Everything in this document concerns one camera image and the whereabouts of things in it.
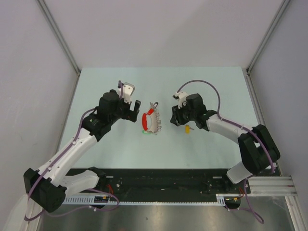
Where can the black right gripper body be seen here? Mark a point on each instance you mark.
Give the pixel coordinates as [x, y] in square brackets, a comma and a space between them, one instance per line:
[184, 115]

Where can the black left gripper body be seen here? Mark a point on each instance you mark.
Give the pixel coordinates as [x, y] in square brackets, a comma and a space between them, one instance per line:
[123, 112]

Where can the keyring bunch with chain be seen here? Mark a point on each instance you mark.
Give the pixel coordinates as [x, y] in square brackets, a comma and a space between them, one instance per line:
[154, 122]

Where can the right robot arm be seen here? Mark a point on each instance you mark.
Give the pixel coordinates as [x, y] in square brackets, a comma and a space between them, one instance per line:
[257, 147]

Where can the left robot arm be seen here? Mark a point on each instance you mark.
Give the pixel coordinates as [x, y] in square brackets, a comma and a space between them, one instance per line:
[50, 184]

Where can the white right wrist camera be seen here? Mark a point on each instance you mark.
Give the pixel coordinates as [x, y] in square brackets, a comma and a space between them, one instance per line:
[181, 98]

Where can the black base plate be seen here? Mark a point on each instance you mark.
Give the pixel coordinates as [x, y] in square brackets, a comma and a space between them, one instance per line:
[168, 182]

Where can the white slotted cable duct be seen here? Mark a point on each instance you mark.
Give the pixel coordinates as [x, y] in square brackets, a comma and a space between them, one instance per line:
[198, 198]

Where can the aluminium right frame rail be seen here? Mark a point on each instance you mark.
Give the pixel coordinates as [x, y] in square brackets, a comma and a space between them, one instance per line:
[272, 186]

